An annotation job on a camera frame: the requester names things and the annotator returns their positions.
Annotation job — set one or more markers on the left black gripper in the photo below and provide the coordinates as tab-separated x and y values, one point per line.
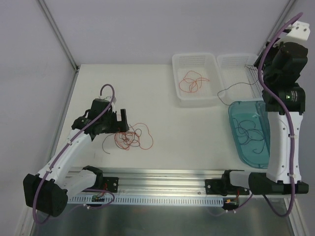
118	122

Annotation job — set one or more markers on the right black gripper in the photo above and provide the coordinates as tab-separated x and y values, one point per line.
261	60

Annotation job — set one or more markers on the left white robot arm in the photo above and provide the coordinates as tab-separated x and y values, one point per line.
48	191

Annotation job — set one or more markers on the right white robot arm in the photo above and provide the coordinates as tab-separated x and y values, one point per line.
285	101

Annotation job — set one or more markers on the right white perforated basket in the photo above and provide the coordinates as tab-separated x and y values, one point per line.
239	78

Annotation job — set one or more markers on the white perforated basket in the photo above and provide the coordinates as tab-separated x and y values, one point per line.
197	79
239	78

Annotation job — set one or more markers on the teal transparent plastic tub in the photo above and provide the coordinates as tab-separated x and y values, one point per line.
251	132

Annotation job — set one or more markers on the left white perforated basket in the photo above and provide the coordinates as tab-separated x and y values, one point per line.
197	79

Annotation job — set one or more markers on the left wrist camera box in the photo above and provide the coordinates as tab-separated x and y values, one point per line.
104	102

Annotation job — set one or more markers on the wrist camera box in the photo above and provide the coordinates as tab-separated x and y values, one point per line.
299	33
104	102

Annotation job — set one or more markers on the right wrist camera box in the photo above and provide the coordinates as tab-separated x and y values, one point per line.
299	33

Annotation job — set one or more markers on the aluminium mounting rail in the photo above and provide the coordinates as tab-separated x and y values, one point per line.
145	182

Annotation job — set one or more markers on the right aluminium frame post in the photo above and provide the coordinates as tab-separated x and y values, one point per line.
281	19

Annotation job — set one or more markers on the aluminium frame post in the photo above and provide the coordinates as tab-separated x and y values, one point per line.
281	19
56	31

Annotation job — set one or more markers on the white slotted cable duct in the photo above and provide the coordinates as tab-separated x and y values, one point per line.
147	200

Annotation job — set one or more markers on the left aluminium frame post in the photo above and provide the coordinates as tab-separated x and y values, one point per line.
56	31

